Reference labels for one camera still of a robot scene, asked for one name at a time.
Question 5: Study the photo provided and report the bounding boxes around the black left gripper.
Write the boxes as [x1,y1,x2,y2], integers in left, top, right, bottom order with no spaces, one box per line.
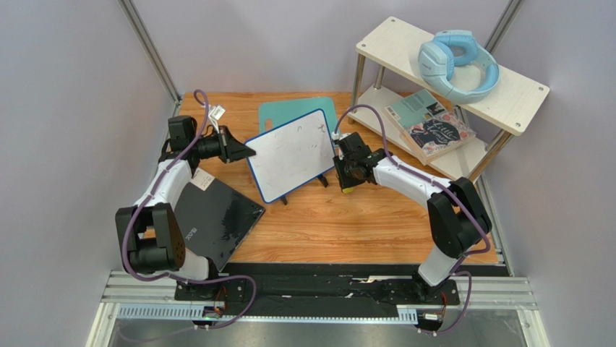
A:
[190,126,256,164]

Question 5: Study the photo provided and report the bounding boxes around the blue-framed whiteboard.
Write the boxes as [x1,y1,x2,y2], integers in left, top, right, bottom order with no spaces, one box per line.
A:
[245,108,335,204]

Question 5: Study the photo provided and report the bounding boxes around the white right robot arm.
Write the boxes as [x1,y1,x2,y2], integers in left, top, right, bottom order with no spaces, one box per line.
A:
[333,132,492,301]

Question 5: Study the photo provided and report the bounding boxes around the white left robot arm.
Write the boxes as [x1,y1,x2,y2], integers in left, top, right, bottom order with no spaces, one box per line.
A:
[115,116,265,284]

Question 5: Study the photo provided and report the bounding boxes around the teal cutting board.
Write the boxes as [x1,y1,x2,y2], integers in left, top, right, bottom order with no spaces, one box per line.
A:
[258,96,338,133]

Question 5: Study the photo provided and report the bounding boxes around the black square plate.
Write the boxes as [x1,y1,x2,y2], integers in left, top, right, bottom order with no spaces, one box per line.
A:
[174,168,265,272]

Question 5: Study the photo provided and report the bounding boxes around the floral dark book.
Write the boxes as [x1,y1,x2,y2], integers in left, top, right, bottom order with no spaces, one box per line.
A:
[401,111,476,165]

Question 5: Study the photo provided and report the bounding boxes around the teal book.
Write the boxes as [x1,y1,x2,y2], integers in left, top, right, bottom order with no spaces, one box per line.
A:
[382,90,447,132]

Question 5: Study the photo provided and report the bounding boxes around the light blue headphones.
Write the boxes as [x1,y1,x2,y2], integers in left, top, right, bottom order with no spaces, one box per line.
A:
[417,30,500,104]

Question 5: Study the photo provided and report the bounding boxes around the white two-tier shelf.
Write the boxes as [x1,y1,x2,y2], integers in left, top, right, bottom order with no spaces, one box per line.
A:
[350,17,549,181]

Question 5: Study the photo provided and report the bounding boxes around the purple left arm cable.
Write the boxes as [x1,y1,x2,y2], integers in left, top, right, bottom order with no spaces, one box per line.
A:
[117,89,257,343]

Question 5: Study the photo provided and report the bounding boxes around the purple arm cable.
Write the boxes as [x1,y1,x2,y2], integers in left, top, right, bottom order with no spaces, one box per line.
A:
[117,89,257,343]
[332,103,492,335]

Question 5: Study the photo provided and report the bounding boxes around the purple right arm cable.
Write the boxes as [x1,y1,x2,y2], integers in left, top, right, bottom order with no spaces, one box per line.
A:
[332,103,492,335]

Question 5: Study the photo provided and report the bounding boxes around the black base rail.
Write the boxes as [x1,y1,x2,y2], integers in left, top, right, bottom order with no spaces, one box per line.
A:
[129,260,482,319]

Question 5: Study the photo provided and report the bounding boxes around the grey slotted cable duct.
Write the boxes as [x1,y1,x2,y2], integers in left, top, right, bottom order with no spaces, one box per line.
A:
[116,303,419,325]

